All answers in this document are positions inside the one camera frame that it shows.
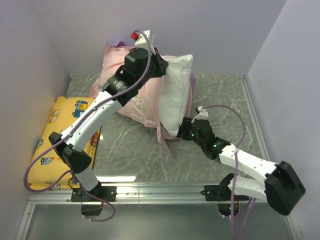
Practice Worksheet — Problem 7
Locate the white pillow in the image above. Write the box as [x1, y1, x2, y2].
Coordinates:
[158, 54, 196, 137]

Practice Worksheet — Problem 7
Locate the pink purple pillowcase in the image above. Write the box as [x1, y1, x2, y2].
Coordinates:
[87, 39, 197, 154]

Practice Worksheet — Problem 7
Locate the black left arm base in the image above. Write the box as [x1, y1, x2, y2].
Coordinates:
[70, 186, 117, 222]

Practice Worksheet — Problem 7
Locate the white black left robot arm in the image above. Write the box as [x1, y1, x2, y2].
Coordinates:
[49, 47, 169, 201]

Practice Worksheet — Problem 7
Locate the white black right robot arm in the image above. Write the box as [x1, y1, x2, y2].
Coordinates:
[177, 117, 306, 216]

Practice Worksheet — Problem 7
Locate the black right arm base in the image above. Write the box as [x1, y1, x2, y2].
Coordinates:
[200, 185, 252, 218]

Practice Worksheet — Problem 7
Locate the yellow cartoon car pillow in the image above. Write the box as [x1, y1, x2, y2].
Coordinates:
[23, 97, 114, 193]

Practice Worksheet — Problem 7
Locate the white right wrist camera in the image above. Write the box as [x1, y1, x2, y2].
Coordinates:
[192, 106, 209, 123]

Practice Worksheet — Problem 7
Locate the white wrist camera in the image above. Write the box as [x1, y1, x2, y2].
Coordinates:
[192, 106, 209, 123]
[131, 30, 155, 50]

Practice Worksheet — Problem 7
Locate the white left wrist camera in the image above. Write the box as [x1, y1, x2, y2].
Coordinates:
[131, 30, 155, 50]

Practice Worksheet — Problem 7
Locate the aluminium frame rail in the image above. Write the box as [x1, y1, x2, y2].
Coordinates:
[16, 74, 303, 240]

